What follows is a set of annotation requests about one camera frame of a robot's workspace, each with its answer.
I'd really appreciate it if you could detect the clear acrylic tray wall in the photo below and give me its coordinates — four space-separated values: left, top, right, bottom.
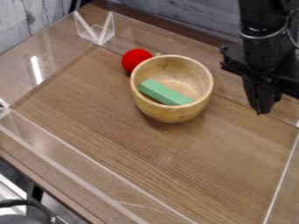
0 10 299 224

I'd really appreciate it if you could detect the wooden bowl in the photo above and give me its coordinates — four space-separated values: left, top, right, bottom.
130 54 214 123

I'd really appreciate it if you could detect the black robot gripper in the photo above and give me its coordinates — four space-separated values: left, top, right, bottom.
219 25 299 116

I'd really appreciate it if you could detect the red fruit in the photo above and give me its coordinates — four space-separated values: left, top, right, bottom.
122 49 154 73

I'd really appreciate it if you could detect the green rectangular block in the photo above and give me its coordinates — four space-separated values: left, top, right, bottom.
139 79 194 106

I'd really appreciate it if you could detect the black metal table frame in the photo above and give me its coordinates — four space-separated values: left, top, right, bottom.
26 182 70 224

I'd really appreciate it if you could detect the black cable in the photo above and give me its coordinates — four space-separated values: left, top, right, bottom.
0 199 53 224

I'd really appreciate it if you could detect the clear acrylic corner bracket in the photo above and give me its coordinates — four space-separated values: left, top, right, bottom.
74 10 115 46

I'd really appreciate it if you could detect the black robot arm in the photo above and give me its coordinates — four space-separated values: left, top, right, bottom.
219 0 299 114

